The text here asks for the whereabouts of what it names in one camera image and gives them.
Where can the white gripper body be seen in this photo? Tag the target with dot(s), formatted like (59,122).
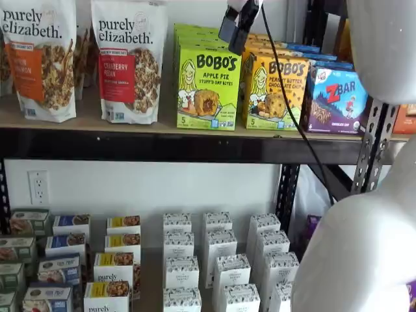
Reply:
(250,4)

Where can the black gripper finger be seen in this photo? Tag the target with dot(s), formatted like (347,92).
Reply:
(226,24)
(242,35)

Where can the green Bobo's apple pie box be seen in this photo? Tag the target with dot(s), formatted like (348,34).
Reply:
(195,32)
(191,26)
(208,87)
(198,39)

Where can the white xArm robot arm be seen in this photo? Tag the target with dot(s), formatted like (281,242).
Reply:
(357,253)

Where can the yellow Bobo's peanut butter box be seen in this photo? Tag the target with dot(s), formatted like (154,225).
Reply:
(260,36)
(260,50)
(276,97)
(263,43)

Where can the blue Zbar snack box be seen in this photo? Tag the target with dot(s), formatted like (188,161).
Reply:
(331,65)
(334,104)
(315,57)
(302,47)

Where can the wooden shelf board with snacks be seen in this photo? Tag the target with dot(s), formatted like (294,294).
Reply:
(87,117)

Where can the orange snack box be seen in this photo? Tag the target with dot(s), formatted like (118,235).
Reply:
(406,120)

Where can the wooden shelf board with cartons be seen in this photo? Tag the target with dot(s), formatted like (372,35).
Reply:
(151,276)

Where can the red label granola pouch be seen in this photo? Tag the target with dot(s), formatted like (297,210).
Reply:
(130,65)

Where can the black metal shelving rack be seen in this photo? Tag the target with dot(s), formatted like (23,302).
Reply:
(162,146)

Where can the white granola pouch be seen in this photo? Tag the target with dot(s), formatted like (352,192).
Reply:
(4,71)
(83,58)

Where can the white plastic bag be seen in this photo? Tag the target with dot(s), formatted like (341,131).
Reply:
(308,195)

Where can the white floral print carton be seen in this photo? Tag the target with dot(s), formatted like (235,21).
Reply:
(281,299)
(273,242)
(232,271)
(177,222)
(217,221)
(182,300)
(222,243)
(182,271)
(178,243)
(281,269)
(265,222)
(242,300)

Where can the orange label granola pouch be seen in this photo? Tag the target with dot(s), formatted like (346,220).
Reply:
(39,65)

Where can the yellow granola carton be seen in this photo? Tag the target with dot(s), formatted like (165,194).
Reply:
(123,222)
(122,242)
(113,263)
(107,292)

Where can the blue oatmeal carton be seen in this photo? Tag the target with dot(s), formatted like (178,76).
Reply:
(71,222)
(47,299)
(65,243)
(58,269)

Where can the green oatmeal carton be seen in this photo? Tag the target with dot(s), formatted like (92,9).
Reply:
(11,276)
(29,221)
(6,304)
(16,250)

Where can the purple snack package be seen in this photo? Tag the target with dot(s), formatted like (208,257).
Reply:
(412,299)

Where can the white wall power outlet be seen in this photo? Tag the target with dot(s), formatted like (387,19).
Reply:
(38,188)

